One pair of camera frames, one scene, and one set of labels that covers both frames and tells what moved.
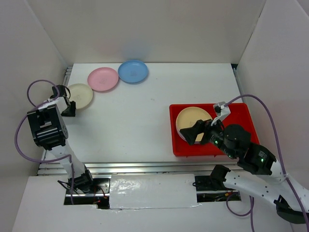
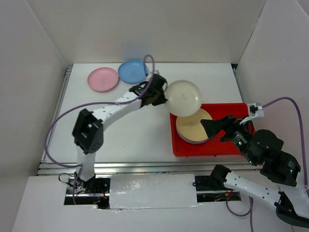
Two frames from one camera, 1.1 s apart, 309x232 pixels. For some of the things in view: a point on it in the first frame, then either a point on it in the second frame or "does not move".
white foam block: (152, 191) does not move
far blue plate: (133, 71) does not move
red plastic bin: (239, 115) does not move
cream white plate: (82, 94) to (184, 97)
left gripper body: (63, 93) to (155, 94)
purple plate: (183, 137) does not move
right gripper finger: (191, 134) to (213, 126)
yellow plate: (188, 117) does not move
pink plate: (103, 79) does not move
